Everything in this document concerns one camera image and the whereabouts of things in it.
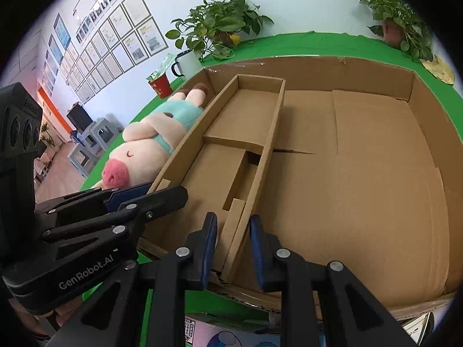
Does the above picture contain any pink pig plush toy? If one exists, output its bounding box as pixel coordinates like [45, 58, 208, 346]
[93, 83, 209, 190]

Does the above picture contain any blue board game box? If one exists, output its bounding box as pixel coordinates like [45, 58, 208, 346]
[184, 316, 280, 346]

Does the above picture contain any long narrow cardboard tray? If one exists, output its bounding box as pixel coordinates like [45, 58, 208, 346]
[143, 74, 286, 283]

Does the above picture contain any large cardboard box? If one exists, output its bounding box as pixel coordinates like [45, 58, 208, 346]
[136, 55, 463, 322]

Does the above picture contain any green white medicine box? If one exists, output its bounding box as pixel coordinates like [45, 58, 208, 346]
[403, 312, 435, 346]

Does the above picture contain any person's left hand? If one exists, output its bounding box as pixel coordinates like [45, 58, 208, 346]
[9, 295, 83, 337]

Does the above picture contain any grey plastic stool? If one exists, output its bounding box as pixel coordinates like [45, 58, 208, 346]
[67, 143, 102, 178]
[82, 118, 119, 151]

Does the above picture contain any red paper cup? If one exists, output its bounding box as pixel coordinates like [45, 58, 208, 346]
[147, 53, 176, 99]

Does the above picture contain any white enamel mug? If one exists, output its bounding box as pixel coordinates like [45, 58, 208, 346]
[171, 49, 203, 80]

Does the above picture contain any framed certificate lower right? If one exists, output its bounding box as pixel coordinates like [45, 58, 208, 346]
[136, 17, 168, 56]

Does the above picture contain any framed certificate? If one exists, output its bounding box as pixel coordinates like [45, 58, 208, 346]
[136, 17, 168, 56]
[122, 0, 151, 27]

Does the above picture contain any framed certificate upper right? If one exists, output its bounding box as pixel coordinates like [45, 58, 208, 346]
[122, 0, 151, 27]

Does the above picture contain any left potted green plant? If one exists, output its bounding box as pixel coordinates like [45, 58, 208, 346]
[166, 0, 274, 60]

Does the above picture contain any potted green plant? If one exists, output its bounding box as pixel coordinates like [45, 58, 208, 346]
[166, 0, 274, 60]
[355, 0, 434, 61]

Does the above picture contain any yellow dried leaf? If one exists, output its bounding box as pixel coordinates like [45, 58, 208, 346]
[420, 55, 455, 85]

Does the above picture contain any right potted green plant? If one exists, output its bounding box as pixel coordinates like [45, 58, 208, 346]
[355, 0, 434, 61]

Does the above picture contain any black left camera box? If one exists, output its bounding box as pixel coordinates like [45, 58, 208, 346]
[1, 83, 42, 271]

